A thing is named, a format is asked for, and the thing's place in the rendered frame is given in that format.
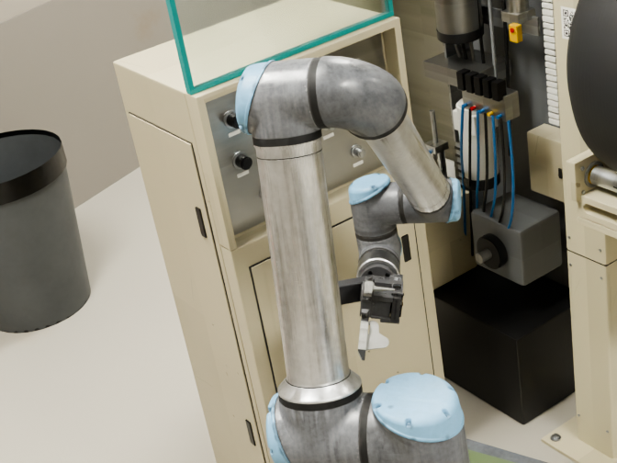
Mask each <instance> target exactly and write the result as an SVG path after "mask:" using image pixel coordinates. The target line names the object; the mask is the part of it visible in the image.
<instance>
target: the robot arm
mask: <svg viewBox="0 0 617 463"><path fill-rule="evenodd" d="M407 112H408V98H407V95H406V93H405V91H404V89H403V87H402V86H401V84H400V83H399V81H398V80H397V79H396V78H395V77H394V76H393V75H392V74H391V73H388V72H387V71H385V70H383V69H382V68H380V67H378V66H375V65H373V64H372V63H369V62H364V61H361V60H356V59H353V58H347V57H342V56H322V57H318V58H317V57H315V58H305V59H295V60H284V61H275V60H271V61H269V62H261V63H255V64H252V65H250V66H248V67H247V68H246V69H245V70H244V72H243V73H242V75H241V78H240V81H239V83H238V88H237V93H236V118H237V122H238V124H239V125H240V126H239V128H240V130H241V131H242V132H243V133H245V134H247V135H252V140H253V147H254V148H255V150H256V156H257V163H258V169H259V176H260V183H261V189H262V197H263V204H264V216H265V223H266V229H267V236H268V242H269V250H270V256H271V263H272V270H273V277H274V283H275V296H276V303H277V309H278V317H279V323H280V330H281V336H282V344H283V350H284V357H285V363H286V378H285V379H284V380H283V381H282V382H281V384H280V385H279V387H278V390H277V391H278V393H276V394H275V395H274V396H273V398H272V399H271V400H270V403H269V405H268V410H269V413H268V414H266V438H267V444H268V447H269V448H270V455H271V458H272V460H273V461H274V463H470V460H469V454H468V448H467V442H466V430H465V424H464V414H463V411H462V409H461V406H460V402H459V399H458V396H457V394H456V392H455V391H454V389H453V387H452V386H451V385H450V384H449V383H447V382H446V381H445V380H443V379H441V378H438V377H436V376H434V375H430V374H424V375H421V374H420V373H404V374H399V375H396V376H394V377H391V378H388V379H387V380H386V383H385V384H384V383H381V384H379V385H378V387H377V388H376V390H375V392H363V387H362V380H361V378H360V376H359V375H358V374H356V373H355V372H353V371H352V370H351V369H350V368H349V365H348V356H347V349H346V342H345V334H344V327H343V319H342V305H343V304H349V303H354V302H359V301H361V307H360V317H361V315H362V318H361V326H360V335H359V344H358V354H359V356H360V357H361V359H362V360H363V361H365V351H367V350H372V349H379V348H385V347H387V346H388V344H389V341H388V339H387V338H386V337H385V336H384V335H382V334H380V333H379V325H378V323H377V322H375V321H369V318H371V319H379V320H380V322H385V323H396V324H399V317H401V311H402V306H403V301H402V300H403V296H404V293H403V275H401V274H400V257H401V252H402V244H401V240H400V238H399V236H398V229H397V224H412V223H434V222H445V223H449V222H453V221H458V220H459V219H460V216H461V203H462V201H461V186H460V181H459V180H458V179H456V178H452V177H450V178H449V179H446V178H445V176H444V175H443V174H442V172H441V170H440V169H439V167H438V165H437V164H436V162H435V161H434V159H433V158H432V155H431V154H430V152H429V150H428V148H427V147H426V145H425V143H424V142H423V140H422V138H421V136H420V134H419V133H418V132H417V130H416V128H415V126H414V125H413V123H412V121H411V120H410V118H409V115H408V114H407ZM329 128H338V129H344V130H348V131H349V132H350V133H351V134H353V136H355V137H356V138H359V139H361V140H366V141H367V143H368V144H369V146H370V147H371V148H372V150H373V151H374V153H375V154H376V156H377V157H378V159H379V160H380V161H381V163H382V164H383V165H384V166H385V167H386V169H387V171H388V172H389V173H390V175H391V176H392V178H393V179H394V180H395V182H390V178H389V177H388V176H387V175H385V174H371V175H365V176H362V177H360V178H358V179H356V180H355V181H353V182H352V183H351V184H350V186H349V204H350V205H351V210H352V215H353V226H354V231H355V236H356V241H357V247H358V253H359V258H358V267H357V275H356V278H350V279H344V280H339V281H338V275H337V266H336V259H335V252H334V244H333V237H332V228H331V214H330V207H329V200H328V192H327V184H326V176H325V169H324V162H323V154H322V147H321V139H322V133H321V129H329ZM369 325H370V331H369V333H368V326H369Z"/></svg>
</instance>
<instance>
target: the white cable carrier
mask: <svg viewBox="0 0 617 463"><path fill-rule="evenodd" d="M542 1H546V2H542V7H544V8H543V9H542V12H543V21H545V22H544V23H543V24H544V28H545V29H544V34H545V35H544V41H545V43H544V47H545V48H548V49H545V50H544V53H545V54H549V55H545V60H546V61H549V62H545V66H546V67H547V68H545V72H546V73H549V74H547V75H546V79H547V80H550V81H547V82H546V83H547V85H548V87H547V92H548V94H547V98H549V99H548V100H547V103H548V105H550V106H549V107H548V110H549V111H550V112H549V113H548V115H549V117H550V118H549V123H551V124H555V125H557V126H560V117H559V114H558V113H559V101H558V89H557V88H558V85H557V70H556V57H555V56H556V52H555V31H554V29H555V24H553V23H555V21H554V10H552V9H554V5H553V4H552V3H553V0H542ZM548 67H549V68H548ZM551 111H552V112H551Z"/></svg>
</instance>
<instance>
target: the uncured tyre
mask: <svg viewBox="0 0 617 463"><path fill-rule="evenodd" d="M567 87H568V93H569V98H570V103H571V107H572V111H573V115H574V119H575V121H576V124H577V127H578V131H579V133H580V135H581V137H582V139H583V141H584V142H585V143H586V144H587V146H588V147H589V149H590V150H591V151H592V152H593V154H594V155H595V156H597V157H598V158H599V159H600V160H601V161H603V162H604V163H605V164H607V165H608V166H609V167H610V168H611V169H612V170H614V171H616V172H617V0H578V5H577V8H576V11H575V14H574V17H573V21H572V25H571V29H570V33H569V39H568V45H567Z"/></svg>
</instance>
